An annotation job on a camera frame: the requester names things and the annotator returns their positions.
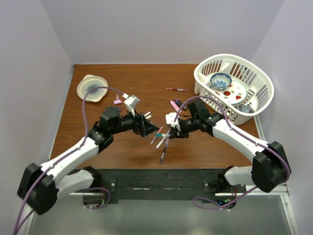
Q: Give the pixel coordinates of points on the purple black highlighter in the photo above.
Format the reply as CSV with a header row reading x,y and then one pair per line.
x,y
180,104

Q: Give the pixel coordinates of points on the white laundry basket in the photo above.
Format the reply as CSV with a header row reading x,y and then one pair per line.
x,y
259,86

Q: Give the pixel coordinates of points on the grey patterned cup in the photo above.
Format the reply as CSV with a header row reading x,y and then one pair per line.
x,y
246,109

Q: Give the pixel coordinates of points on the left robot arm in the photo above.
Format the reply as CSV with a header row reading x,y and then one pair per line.
x,y
38,185

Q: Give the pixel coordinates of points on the lilac capped white marker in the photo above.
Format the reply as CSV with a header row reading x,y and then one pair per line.
x,y
161,142

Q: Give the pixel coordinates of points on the teal capped white marker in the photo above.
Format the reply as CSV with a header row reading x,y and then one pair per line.
x,y
162,135

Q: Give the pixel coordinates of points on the white fruit pattern plate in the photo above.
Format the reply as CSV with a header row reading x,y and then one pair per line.
x,y
235,94

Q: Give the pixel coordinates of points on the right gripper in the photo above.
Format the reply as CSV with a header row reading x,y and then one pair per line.
x,y
176,133

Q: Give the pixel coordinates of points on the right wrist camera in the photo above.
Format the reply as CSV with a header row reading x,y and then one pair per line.
x,y
171,121

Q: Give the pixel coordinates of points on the pink clear pen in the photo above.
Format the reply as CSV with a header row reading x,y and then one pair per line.
x,y
154,138

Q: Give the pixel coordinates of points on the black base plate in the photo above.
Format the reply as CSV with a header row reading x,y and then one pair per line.
x,y
161,184

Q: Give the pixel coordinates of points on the pink highlighter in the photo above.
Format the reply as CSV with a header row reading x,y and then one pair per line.
x,y
175,106

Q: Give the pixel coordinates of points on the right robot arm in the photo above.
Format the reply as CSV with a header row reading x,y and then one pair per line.
x,y
270,166

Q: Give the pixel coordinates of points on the dark purple pen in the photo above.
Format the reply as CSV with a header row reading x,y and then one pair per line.
x,y
164,150

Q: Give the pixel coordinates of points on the aluminium rail frame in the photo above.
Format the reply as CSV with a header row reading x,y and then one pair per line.
x,y
42,185

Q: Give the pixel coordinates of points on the blue white bowl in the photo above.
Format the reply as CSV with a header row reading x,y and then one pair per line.
x,y
220,81

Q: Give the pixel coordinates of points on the cream swirl plate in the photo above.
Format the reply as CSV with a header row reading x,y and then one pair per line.
x,y
89,88

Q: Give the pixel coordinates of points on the red pen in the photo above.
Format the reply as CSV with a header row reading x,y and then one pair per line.
x,y
177,89

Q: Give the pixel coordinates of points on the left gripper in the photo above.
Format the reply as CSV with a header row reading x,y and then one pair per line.
x,y
141,126

